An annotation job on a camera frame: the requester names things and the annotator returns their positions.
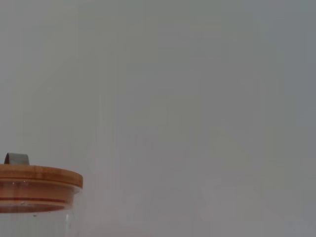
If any round wooden jar lid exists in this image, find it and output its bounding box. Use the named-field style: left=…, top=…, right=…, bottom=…
left=0, top=163, right=83, bottom=214

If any glass water dispenser jar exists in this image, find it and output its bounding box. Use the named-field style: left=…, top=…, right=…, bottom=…
left=0, top=181, right=84, bottom=237

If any grey metal lid handle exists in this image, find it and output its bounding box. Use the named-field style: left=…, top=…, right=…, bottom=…
left=3, top=153, right=30, bottom=165

